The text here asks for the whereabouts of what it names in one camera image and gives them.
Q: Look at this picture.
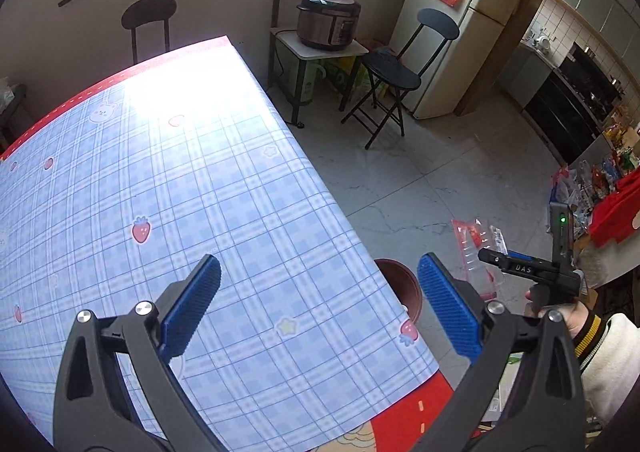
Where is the wooden door frame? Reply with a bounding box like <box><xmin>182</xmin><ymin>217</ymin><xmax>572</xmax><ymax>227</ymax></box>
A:
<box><xmin>452</xmin><ymin>0</ymin><xmax>571</xmax><ymax>117</ymax></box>

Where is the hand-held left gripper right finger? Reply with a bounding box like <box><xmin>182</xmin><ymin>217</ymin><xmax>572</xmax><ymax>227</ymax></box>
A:
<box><xmin>400</xmin><ymin>253</ymin><xmax>586</xmax><ymax>452</ymax></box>

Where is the grey base cabinet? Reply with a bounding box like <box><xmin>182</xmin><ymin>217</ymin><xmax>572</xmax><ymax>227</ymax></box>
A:
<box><xmin>500</xmin><ymin>44</ymin><xmax>556</xmax><ymax>107</ymax></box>

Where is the small white side table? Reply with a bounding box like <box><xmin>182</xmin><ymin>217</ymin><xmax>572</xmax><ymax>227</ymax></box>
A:
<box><xmin>270</xmin><ymin>29</ymin><xmax>370</xmax><ymax>127</ymax></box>

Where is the person's right hand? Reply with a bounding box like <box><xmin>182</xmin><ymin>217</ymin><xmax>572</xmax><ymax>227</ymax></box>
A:
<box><xmin>525</xmin><ymin>288</ymin><xmax>593</xmax><ymax>337</ymax></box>

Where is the pale green container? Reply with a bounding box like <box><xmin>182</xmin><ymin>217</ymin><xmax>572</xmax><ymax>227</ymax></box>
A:
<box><xmin>280</xmin><ymin>59</ymin><xmax>328</xmax><ymax>105</ymax></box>

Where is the pile of colourful packets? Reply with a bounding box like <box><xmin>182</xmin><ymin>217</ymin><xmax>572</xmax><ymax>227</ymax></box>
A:
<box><xmin>550</xmin><ymin>102</ymin><xmax>640</xmax><ymax>237</ymax></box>

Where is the plain red cloth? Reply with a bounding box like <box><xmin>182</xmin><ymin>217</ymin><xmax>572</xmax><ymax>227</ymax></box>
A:
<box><xmin>589</xmin><ymin>177</ymin><xmax>640</xmax><ymax>247</ymax></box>

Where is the cream fridge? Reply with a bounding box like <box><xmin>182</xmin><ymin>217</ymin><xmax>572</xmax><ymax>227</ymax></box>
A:
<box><xmin>387</xmin><ymin>0</ymin><xmax>533</xmax><ymax>120</ymax></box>

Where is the electric pressure cooker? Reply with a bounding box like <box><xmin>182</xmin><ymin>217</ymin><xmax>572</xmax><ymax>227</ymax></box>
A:
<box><xmin>296</xmin><ymin>0</ymin><xmax>362</xmax><ymax>51</ymax></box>

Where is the black folding chair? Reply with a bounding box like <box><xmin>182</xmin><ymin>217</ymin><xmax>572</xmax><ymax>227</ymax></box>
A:
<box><xmin>341</xmin><ymin>8</ymin><xmax>460</xmax><ymax>150</ymax></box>

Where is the cardboard box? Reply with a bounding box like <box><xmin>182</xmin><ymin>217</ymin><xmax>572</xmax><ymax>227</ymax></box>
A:
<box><xmin>481</xmin><ymin>354</ymin><xmax>523</xmax><ymax>427</ymax></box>

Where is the black round-back chair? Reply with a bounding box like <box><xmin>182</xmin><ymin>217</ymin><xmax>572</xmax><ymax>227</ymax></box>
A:
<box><xmin>121</xmin><ymin>0</ymin><xmax>178</xmax><ymax>65</ymax></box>

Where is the blue plaid tablecloth red border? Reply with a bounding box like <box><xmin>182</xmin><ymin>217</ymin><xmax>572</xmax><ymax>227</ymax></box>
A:
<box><xmin>0</xmin><ymin>35</ymin><xmax>456</xmax><ymax>452</ymax></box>

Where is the green printed bag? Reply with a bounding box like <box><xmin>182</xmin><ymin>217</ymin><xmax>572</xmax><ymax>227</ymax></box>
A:
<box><xmin>326</xmin><ymin>56</ymin><xmax>373</xmax><ymax>97</ymax></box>

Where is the red-print clear plastic bag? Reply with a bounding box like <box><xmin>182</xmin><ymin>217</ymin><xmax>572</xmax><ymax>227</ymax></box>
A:
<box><xmin>451</xmin><ymin>218</ymin><xmax>508</xmax><ymax>300</ymax></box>

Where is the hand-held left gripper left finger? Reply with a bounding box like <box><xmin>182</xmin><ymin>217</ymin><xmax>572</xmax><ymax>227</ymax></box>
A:
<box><xmin>52</xmin><ymin>254</ymin><xmax>246</xmax><ymax>452</ymax></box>

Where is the black stove oven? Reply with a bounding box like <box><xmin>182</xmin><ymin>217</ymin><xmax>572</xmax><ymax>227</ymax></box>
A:
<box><xmin>522</xmin><ymin>42</ymin><xmax>626</xmax><ymax>165</ymax></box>

